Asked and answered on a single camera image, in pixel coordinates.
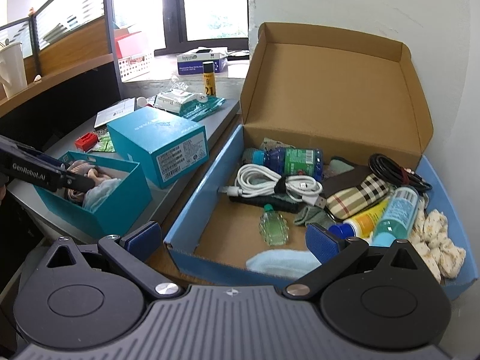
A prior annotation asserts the white coiled USB cable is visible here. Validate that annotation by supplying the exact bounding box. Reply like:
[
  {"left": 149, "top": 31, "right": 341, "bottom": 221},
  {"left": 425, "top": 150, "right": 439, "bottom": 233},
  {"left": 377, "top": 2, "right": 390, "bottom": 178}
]
[{"left": 218, "top": 162, "right": 333, "bottom": 208}]

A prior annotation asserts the large blue cardboard box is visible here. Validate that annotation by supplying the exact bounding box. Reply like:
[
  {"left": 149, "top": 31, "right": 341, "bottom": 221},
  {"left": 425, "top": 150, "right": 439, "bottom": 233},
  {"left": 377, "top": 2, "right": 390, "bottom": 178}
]
[{"left": 164, "top": 23, "right": 470, "bottom": 286}]

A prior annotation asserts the white perforated basket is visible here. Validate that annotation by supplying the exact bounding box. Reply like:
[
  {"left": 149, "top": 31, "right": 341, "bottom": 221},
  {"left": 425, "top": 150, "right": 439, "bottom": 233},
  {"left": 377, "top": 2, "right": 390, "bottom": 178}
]
[{"left": 118, "top": 54, "right": 154, "bottom": 82}]

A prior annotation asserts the white booklet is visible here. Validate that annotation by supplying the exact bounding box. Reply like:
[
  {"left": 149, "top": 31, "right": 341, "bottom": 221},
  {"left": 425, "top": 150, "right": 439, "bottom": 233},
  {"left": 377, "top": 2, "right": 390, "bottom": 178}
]
[{"left": 94, "top": 97, "right": 136, "bottom": 129}]

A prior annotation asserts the open teal box tray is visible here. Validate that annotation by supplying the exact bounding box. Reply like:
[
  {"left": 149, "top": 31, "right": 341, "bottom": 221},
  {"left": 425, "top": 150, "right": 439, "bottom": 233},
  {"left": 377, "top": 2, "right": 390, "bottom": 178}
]
[{"left": 35, "top": 151, "right": 152, "bottom": 239}]

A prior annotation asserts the yellow white tube blue cap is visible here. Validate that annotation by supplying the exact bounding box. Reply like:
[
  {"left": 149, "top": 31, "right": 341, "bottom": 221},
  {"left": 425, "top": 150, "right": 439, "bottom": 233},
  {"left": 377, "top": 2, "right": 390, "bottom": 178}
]
[{"left": 328, "top": 198, "right": 389, "bottom": 239}]

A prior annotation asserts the light blue sanitizer bottle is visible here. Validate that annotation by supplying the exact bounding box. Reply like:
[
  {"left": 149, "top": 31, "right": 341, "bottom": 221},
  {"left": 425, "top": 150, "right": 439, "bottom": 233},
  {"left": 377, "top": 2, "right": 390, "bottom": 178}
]
[{"left": 372, "top": 186, "right": 419, "bottom": 247}]

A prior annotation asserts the wet wipes pack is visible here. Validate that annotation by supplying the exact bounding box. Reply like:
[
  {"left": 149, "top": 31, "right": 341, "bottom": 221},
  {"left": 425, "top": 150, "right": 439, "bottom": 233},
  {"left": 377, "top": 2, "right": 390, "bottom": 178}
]
[{"left": 153, "top": 88, "right": 225, "bottom": 122}]

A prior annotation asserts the light blue cloth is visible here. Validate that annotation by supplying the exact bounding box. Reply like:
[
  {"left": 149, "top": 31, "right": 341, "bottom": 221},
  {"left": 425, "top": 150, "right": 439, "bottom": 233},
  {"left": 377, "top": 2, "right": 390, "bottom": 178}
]
[{"left": 246, "top": 250, "right": 321, "bottom": 280}]

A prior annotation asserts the yellow spray can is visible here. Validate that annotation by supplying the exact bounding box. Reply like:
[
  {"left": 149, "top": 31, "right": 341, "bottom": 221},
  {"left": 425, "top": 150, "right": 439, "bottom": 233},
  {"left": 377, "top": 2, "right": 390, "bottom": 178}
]
[{"left": 202, "top": 61, "right": 216, "bottom": 96}]

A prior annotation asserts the small green perfume bottle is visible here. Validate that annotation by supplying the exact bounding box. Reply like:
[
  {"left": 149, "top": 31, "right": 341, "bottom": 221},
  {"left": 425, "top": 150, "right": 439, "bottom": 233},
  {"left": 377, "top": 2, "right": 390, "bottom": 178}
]
[{"left": 259, "top": 204, "right": 289, "bottom": 246}]

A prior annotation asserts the plaid fabric pouch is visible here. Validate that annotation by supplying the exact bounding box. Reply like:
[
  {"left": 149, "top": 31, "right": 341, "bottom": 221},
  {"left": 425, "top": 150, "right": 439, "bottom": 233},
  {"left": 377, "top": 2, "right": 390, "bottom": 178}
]
[{"left": 325, "top": 174, "right": 390, "bottom": 220}]

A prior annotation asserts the red white box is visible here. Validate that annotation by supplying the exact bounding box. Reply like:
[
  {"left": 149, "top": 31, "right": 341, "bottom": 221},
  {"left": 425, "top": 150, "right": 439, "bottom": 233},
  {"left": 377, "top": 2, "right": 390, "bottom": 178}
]
[{"left": 114, "top": 28, "right": 151, "bottom": 59}]

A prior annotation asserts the blue white tissue box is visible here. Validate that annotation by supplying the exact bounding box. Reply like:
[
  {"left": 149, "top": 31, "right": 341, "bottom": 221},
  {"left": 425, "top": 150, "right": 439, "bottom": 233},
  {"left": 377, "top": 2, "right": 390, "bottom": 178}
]
[{"left": 176, "top": 47, "right": 228, "bottom": 76}]

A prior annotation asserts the blue green plastic bottle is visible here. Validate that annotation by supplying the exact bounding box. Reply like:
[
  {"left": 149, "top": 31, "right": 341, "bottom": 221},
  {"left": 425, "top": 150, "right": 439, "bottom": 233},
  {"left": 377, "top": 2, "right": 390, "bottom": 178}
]
[{"left": 242, "top": 147, "right": 324, "bottom": 181}]

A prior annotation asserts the teal product box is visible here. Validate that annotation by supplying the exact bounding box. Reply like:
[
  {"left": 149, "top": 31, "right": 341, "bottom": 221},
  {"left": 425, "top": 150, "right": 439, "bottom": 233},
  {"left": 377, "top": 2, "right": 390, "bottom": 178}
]
[{"left": 107, "top": 106, "right": 209, "bottom": 189}]

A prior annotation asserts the small red object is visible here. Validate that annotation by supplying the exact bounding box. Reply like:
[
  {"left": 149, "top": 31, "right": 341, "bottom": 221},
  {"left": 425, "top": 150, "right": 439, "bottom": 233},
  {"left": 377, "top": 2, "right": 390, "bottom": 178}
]
[{"left": 74, "top": 132, "right": 98, "bottom": 152}]

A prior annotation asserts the cream dotted scrunchie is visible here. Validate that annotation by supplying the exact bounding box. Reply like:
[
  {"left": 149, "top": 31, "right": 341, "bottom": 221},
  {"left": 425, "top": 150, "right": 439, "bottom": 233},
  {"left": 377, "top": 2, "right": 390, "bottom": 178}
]
[{"left": 408, "top": 197, "right": 466, "bottom": 284}]

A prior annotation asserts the black coiled cable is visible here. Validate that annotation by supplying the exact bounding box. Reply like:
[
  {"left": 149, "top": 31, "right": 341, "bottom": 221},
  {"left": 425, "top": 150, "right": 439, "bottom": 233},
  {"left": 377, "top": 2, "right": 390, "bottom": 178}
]
[{"left": 367, "top": 153, "right": 433, "bottom": 196}]

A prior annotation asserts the white paper cup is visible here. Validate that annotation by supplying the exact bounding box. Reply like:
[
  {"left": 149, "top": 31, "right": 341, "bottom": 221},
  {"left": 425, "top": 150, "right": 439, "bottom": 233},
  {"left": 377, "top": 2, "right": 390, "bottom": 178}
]
[{"left": 0, "top": 41, "right": 28, "bottom": 98}]

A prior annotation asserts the green cloth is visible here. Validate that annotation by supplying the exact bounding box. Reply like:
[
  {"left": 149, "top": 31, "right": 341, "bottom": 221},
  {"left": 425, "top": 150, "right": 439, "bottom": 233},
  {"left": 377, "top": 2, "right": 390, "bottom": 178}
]
[{"left": 293, "top": 205, "right": 336, "bottom": 229}]

